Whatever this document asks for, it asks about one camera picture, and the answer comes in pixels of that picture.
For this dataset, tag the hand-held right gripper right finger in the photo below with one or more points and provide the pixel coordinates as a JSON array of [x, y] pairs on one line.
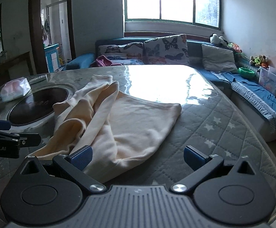
[[195, 158]]

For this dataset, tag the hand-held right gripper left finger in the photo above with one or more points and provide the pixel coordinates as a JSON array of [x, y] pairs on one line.
[[82, 158]]

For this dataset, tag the cream garment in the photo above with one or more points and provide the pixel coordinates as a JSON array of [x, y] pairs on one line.
[[133, 123]]

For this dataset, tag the hanging clothes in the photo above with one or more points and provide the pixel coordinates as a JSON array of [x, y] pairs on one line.
[[46, 29]]

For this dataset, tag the pink tissue pack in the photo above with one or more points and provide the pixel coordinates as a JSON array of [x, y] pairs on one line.
[[14, 90]]

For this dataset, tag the black round cooktop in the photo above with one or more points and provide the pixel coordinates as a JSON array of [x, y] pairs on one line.
[[33, 104]]

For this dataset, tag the grey quilted star table cover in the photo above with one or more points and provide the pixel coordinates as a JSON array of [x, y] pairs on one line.
[[223, 128]]

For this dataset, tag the grey remote control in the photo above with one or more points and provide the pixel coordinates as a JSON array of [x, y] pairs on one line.
[[38, 78]]

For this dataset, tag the blue white patterned mat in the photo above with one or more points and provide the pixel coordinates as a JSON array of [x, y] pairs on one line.
[[254, 99]]

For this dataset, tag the blue white cabinet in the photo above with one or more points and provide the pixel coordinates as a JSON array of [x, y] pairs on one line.
[[52, 59]]

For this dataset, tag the yellow toy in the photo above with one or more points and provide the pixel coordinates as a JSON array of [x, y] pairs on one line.
[[60, 61]]

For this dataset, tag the pink cloth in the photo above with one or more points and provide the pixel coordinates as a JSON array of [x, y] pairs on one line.
[[102, 61]]

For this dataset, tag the green bowl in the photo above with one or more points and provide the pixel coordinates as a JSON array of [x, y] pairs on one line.
[[247, 72]]

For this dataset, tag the grey pillow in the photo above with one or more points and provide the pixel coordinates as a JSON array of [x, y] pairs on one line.
[[219, 58]]

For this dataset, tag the blue sofa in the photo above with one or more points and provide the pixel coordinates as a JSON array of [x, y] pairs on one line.
[[197, 49]]

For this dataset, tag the clear plastic box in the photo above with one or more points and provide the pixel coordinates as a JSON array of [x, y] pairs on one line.
[[270, 80]]

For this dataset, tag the brown green plush toys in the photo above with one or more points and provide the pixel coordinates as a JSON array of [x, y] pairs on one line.
[[259, 61]]

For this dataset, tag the orange pink toy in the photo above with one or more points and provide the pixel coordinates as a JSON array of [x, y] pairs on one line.
[[236, 48]]

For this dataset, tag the panda plush toy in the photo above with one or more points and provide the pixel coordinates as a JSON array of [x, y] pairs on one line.
[[217, 39]]

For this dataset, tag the window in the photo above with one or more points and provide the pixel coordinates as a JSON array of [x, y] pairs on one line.
[[171, 2]]

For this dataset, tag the dark wooden door frame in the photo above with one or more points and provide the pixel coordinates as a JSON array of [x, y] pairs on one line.
[[34, 28]]

